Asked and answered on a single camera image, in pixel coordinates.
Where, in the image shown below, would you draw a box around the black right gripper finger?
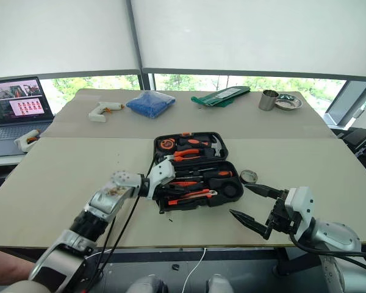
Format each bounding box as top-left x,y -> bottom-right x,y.
244,183 -> 289,201
229,209 -> 275,241

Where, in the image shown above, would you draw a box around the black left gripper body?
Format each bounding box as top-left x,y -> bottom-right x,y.
154,178 -> 180,200

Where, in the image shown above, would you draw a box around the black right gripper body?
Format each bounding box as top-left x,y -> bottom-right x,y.
263,196 -> 303,241

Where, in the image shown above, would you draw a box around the orange voltage tester pen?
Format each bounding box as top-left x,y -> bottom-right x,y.
168,180 -> 199,188

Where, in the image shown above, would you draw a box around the orange black utility knife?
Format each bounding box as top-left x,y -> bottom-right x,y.
167,189 -> 218,206

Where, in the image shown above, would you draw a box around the screwdriver with long dark shaft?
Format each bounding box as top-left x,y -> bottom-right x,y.
175,166 -> 217,175

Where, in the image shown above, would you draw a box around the screwdriver with silver shaft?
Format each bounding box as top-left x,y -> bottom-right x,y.
174,170 -> 234,182

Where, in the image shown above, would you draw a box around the black tool case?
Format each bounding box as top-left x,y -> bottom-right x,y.
152,131 -> 245,215

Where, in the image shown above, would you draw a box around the grey tape roll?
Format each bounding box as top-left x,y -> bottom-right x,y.
240,169 -> 259,185

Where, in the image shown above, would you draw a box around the orange black tape measure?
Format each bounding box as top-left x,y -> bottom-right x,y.
159,137 -> 176,151

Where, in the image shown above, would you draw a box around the grey rounded shape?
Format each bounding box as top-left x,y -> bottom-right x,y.
205,273 -> 234,293
126,274 -> 169,293

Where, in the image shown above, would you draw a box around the blue bag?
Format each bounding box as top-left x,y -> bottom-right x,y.
125,90 -> 176,120

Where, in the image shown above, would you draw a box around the steel cup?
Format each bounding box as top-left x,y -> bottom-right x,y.
258,89 -> 279,112

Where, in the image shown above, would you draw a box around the steel round dish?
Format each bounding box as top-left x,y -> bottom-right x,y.
274,94 -> 303,111

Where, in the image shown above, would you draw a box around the white glue gun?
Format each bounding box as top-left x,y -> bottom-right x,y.
88,101 -> 124,123
13,128 -> 41,153

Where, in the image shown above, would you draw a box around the black chair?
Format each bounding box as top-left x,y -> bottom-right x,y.
342,127 -> 366,165

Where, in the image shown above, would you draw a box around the green flat package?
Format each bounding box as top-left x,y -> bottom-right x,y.
190,85 -> 252,109

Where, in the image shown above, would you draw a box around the grey slanted window panel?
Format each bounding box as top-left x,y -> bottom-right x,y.
323,79 -> 366,126

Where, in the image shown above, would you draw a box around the wide white roller blind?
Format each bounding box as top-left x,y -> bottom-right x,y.
131,0 -> 366,82

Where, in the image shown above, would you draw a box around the open laptop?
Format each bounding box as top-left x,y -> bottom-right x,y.
0,76 -> 55,151

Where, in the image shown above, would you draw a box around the bare skin coloured limb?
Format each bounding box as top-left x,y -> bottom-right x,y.
0,246 -> 37,287

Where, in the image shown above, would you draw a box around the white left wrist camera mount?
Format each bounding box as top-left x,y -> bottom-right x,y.
145,158 -> 177,201

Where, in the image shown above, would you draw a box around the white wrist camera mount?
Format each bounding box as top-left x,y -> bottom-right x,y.
284,186 -> 315,242
145,158 -> 177,201

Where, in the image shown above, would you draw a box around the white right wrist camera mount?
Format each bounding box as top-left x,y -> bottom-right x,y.
284,186 -> 315,242

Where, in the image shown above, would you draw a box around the orange handled pliers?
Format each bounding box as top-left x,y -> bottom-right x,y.
162,148 -> 203,163

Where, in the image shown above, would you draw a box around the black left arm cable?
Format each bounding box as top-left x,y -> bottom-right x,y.
84,153 -> 160,293

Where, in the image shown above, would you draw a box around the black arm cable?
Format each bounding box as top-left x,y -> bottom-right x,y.
287,234 -> 366,277
84,153 -> 160,293

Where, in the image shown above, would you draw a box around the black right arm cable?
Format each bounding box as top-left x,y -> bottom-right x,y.
287,234 -> 366,277

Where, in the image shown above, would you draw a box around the black table frame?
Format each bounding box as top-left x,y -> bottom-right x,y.
0,244 -> 366,257

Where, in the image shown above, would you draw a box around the claw hammer with black handle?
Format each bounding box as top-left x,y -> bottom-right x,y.
178,135 -> 228,160

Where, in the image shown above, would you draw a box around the white cable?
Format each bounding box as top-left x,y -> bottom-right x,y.
181,247 -> 207,293

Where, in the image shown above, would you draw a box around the dark window post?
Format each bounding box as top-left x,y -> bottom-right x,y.
125,0 -> 155,91

